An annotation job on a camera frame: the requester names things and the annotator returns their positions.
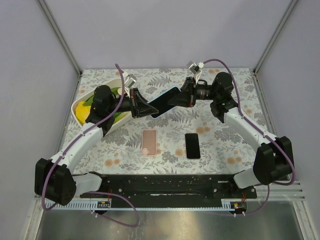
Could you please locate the black phone blue case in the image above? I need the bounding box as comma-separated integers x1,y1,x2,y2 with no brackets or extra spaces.
148,86,181,119

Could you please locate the pink phone case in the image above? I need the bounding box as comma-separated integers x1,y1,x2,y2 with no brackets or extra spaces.
141,129,157,157

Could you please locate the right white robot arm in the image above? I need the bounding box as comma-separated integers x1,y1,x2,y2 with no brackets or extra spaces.
168,72,296,189

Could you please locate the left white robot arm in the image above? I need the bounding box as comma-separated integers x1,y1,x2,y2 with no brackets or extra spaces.
34,85,159,206

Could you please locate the beige mushroom toy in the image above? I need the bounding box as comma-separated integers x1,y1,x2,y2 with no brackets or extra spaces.
117,87,126,97

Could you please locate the cream oval plastic tray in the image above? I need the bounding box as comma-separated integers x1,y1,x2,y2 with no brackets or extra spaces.
71,78,133,134

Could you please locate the green leaf toy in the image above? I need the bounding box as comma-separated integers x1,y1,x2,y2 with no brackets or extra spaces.
82,87,122,106

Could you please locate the yellow cabbage toy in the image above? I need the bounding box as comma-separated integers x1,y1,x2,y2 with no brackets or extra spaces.
75,101,91,126

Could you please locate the floral patterned table mat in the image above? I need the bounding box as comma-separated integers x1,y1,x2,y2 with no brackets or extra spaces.
73,68,267,174

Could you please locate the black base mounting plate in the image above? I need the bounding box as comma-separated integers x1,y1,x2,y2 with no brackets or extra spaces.
81,174,257,209

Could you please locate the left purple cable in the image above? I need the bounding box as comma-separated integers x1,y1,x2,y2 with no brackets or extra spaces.
41,63,141,227

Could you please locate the purple cable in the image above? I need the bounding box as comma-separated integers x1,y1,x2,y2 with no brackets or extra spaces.
202,58,298,218
41,63,141,227

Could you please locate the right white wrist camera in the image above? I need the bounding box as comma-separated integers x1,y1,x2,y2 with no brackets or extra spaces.
187,61,204,84

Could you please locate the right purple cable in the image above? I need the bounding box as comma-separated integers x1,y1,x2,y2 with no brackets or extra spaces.
202,58,298,218

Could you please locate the aluminium frame rail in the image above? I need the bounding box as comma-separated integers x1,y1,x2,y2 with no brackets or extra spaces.
36,0,83,76

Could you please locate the white slotted cable duct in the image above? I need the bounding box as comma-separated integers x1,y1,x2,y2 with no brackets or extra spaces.
45,199,112,211

